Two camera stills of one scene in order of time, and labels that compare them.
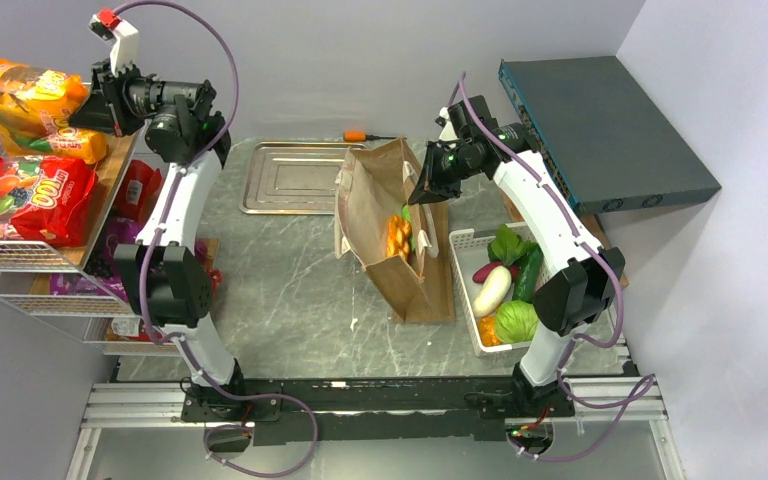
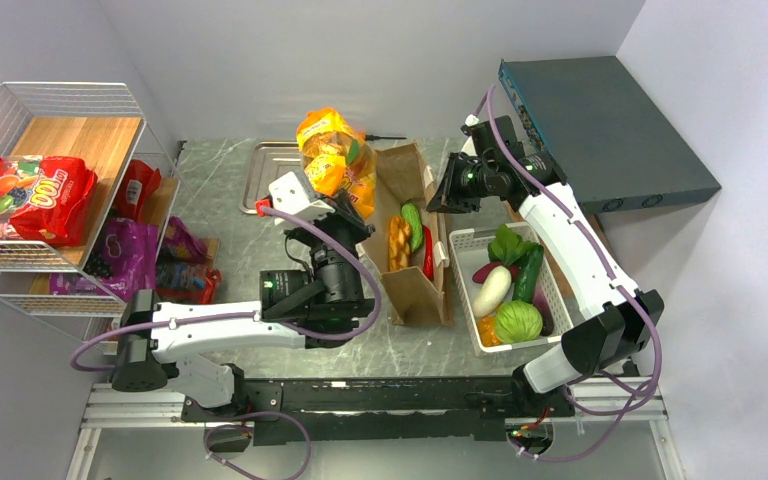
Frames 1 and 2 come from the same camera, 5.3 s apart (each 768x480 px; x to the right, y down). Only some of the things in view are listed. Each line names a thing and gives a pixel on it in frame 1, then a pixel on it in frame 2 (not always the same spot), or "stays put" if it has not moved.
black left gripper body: (133, 100) to (326, 259)
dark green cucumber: (530, 268) stays put
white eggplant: (494, 289) stays put
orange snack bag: (29, 110) to (336, 156)
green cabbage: (515, 321) stays put
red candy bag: (30, 199) stays put
